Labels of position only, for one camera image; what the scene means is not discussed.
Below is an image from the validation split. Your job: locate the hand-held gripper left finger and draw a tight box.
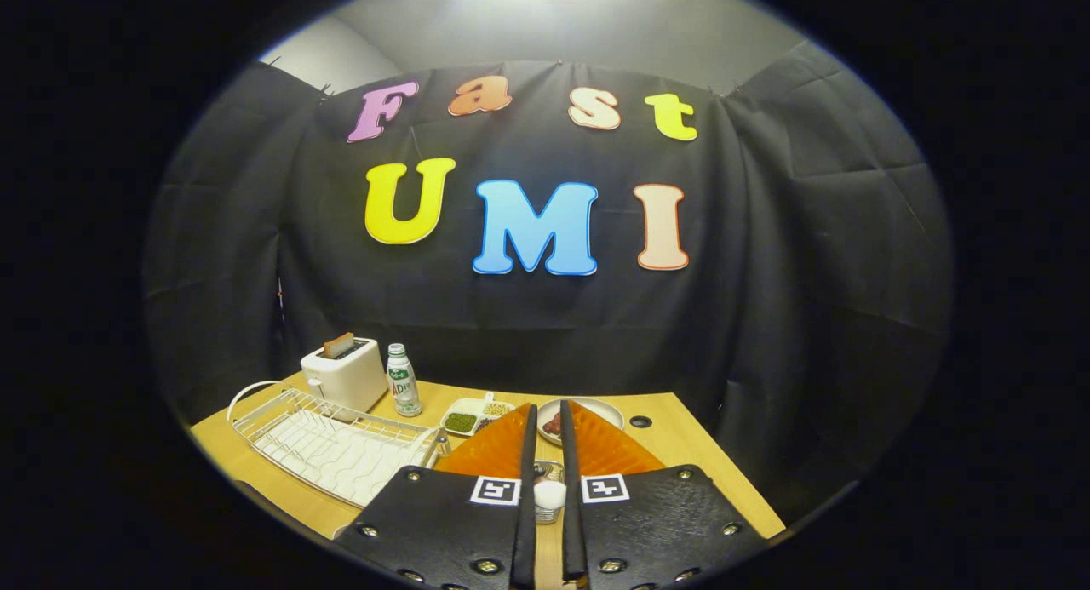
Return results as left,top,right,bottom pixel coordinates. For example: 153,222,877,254
332,403,539,590

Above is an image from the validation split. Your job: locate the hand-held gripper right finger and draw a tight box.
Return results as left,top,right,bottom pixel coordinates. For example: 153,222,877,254
559,399,769,590

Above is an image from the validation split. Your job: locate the metal wire basket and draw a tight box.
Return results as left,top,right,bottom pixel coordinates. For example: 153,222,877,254
533,459,565,524

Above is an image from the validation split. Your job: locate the white wire dish rack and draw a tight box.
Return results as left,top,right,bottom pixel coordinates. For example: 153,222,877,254
226,381,450,510

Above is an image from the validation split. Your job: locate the beige plate with meat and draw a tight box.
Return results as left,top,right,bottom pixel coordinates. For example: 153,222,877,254
536,397,625,447

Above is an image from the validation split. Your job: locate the white divided tray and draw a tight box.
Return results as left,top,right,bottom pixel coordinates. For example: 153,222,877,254
439,392,517,438

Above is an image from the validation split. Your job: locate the white bottle with green label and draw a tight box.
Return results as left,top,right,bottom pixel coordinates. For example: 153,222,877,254
386,343,423,418

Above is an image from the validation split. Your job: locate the white toaster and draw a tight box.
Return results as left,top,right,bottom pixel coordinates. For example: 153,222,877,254
300,338,389,414

